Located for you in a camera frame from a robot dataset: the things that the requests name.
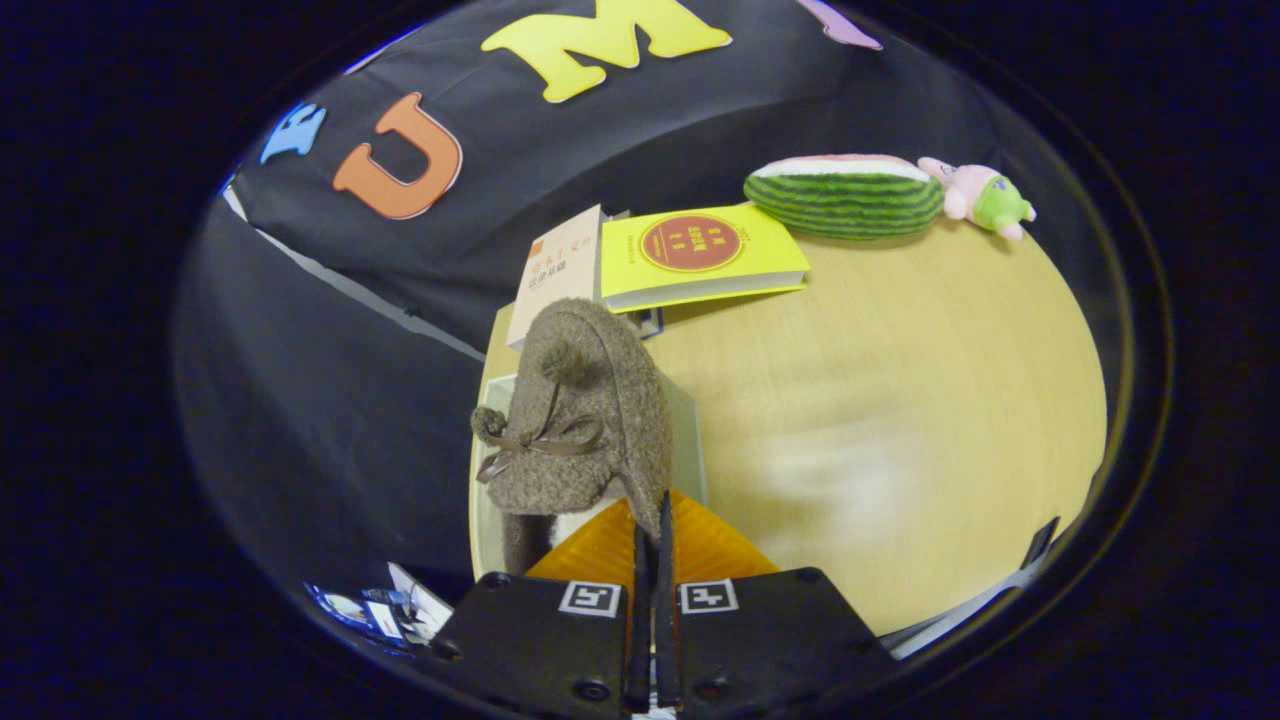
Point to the blue printed packet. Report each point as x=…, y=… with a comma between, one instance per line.
x=345, y=605

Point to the white flat board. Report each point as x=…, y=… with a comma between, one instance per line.
x=425, y=605

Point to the grey-green fabric storage box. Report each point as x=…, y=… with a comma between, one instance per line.
x=690, y=450

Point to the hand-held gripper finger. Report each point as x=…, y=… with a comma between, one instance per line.
x=642, y=640
x=664, y=640

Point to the pink and green plush toy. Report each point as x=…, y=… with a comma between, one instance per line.
x=985, y=198

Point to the beige book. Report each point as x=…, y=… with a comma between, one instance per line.
x=555, y=280

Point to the watermelon slice plush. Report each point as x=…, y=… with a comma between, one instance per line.
x=845, y=195

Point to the yellow book with red circle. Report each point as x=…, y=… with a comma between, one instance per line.
x=700, y=255

